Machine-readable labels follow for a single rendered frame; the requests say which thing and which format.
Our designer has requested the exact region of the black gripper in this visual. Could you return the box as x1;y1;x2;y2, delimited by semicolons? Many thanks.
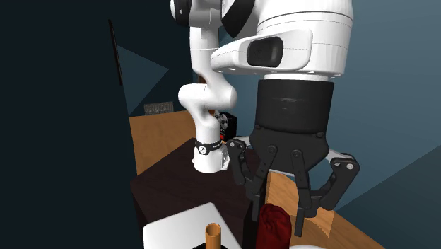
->
226;79;361;238

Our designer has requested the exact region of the dark red rounded object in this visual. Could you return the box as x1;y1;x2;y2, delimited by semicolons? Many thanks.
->
257;202;293;249

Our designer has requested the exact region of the black box with white dials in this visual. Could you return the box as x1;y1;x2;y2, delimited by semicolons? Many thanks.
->
214;111;238;143

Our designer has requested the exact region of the orange-brown cylinder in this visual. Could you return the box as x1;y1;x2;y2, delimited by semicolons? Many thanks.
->
205;223;223;249

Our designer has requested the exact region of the dark robot stand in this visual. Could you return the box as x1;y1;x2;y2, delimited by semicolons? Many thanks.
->
130;137;268;249

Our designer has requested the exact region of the white flat slab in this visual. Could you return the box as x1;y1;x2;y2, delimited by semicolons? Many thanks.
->
142;202;242;249

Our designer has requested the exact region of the wooden table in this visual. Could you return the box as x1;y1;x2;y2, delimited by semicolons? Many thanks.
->
129;110;387;249

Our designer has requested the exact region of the grey wall plaque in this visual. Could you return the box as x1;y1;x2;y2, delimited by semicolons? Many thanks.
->
143;101;175;116

